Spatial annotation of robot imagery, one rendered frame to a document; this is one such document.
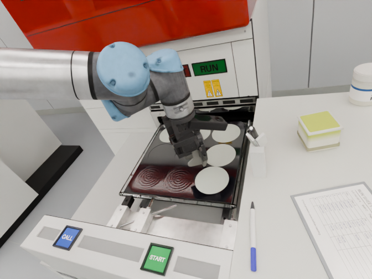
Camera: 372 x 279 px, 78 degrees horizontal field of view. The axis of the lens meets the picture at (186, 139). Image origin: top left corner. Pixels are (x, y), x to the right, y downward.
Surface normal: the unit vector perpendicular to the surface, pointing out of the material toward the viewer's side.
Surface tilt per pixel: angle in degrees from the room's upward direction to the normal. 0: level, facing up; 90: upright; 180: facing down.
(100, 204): 0
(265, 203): 0
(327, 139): 90
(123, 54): 53
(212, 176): 1
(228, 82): 90
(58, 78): 78
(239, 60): 90
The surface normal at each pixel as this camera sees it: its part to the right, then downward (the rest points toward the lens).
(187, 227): -0.27, -0.74
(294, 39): -0.29, 0.67
